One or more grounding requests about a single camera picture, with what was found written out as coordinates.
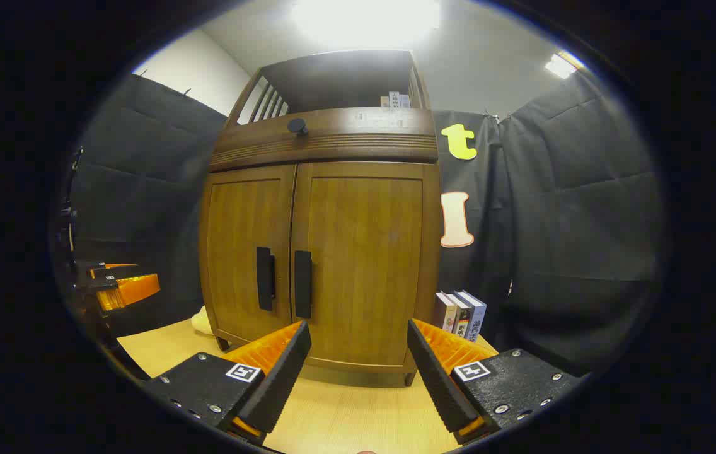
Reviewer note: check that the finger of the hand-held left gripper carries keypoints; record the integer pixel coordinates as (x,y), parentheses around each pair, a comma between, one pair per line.
(131,290)
(109,270)

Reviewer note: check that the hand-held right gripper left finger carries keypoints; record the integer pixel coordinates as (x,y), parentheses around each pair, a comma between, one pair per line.
(282,372)

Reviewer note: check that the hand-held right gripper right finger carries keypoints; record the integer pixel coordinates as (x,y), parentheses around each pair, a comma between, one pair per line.
(437,378)

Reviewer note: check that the wooden cabinet door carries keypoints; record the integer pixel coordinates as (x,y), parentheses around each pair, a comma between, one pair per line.
(238,252)
(370,252)

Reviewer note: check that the wooden double-door shoe cabinet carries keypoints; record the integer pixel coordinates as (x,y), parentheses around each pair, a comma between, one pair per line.
(333,142)

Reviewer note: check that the dark cover book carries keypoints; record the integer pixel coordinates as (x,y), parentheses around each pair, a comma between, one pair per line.
(442,312)

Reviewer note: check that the blue spine book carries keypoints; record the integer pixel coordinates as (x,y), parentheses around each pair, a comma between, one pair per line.
(478,318)

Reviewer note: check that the cream soft object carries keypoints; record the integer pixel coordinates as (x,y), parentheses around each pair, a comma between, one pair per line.
(202,323)

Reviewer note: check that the black backdrop cloth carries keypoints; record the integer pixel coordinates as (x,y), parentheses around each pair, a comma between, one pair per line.
(585,221)

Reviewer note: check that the black round drawer knob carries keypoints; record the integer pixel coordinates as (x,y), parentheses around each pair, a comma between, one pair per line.
(297,125)

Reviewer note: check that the small ceiling light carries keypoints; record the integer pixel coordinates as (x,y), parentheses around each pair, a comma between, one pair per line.
(561,65)

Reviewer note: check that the large ceiling light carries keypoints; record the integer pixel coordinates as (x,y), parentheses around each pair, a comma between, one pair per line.
(364,22)

